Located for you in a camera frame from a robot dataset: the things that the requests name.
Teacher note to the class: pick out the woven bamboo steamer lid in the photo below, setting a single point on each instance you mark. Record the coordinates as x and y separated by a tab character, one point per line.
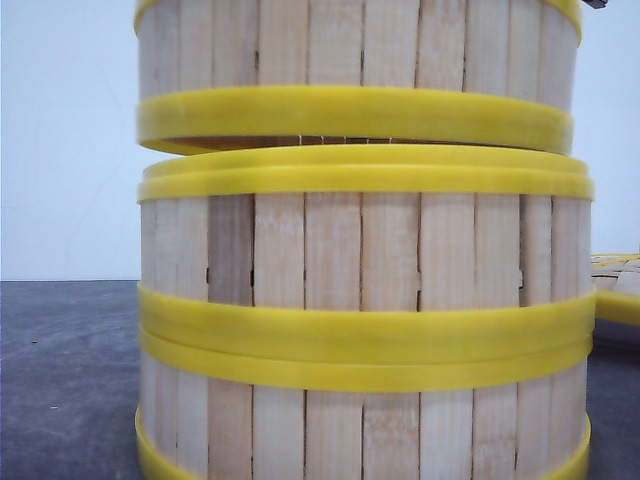
616	279

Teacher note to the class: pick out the bamboo steamer with three buns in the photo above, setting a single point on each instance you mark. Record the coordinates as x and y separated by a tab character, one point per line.
221	75

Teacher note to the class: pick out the bamboo steamer with one bun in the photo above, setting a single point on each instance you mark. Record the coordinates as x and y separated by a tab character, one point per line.
380	266

